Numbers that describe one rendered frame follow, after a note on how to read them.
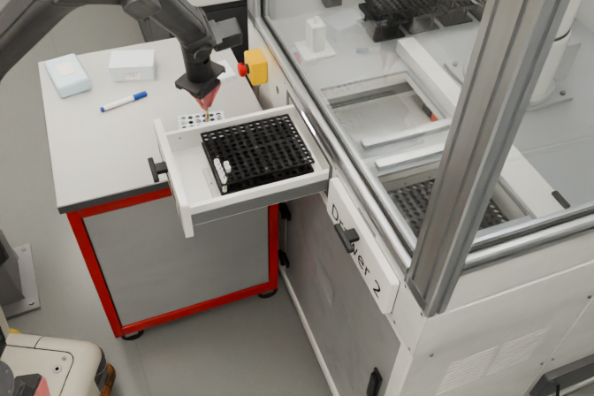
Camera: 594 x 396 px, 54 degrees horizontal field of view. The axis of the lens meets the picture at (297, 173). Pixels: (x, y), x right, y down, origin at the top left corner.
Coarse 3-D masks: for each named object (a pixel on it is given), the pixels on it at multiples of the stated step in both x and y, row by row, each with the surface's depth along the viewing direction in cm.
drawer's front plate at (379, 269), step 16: (336, 192) 125; (336, 208) 127; (352, 208) 121; (352, 224) 120; (368, 240) 115; (352, 256) 125; (368, 256) 116; (384, 256) 112; (368, 272) 118; (384, 272) 110; (384, 288) 112; (384, 304) 114
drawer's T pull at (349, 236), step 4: (336, 224) 120; (336, 228) 119; (340, 228) 119; (352, 228) 119; (340, 232) 118; (344, 232) 118; (348, 232) 118; (352, 232) 118; (356, 232) 118; (340, 236) 118; (344, 236) 118; (348, 236) 118; (352, 236) 118; (356, 236) 118; (344, 240) 117; (348, 240) 117; (352, 240) 117; (356, 240) 118; (344, 244) 117; (348, 244) 116; (348, 248) 115; (352, 248) 116; (348, 252) 116; (352, 252) 116
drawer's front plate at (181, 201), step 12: (156, 120) 138; (156, 132) 135; (168, 144) 132; (168, 156) 129; (168, 168) 127; (168, 180) 138; (180, 180) 125; (180, 192) 122; (180, 204) 120; (180, 216) 127; (192, 228) 126
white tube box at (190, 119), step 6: (192, 114) 159; (198, 114) 159; (210, 114) 160; (216, 114) 160; (222, 114) 160; (180, 120) 157; (186, 120) 158; (192, 120) 158; (204, 120) 159; (210, 120) 159; (216, 120) 158; (180, 126) 156; (186, 126) 156
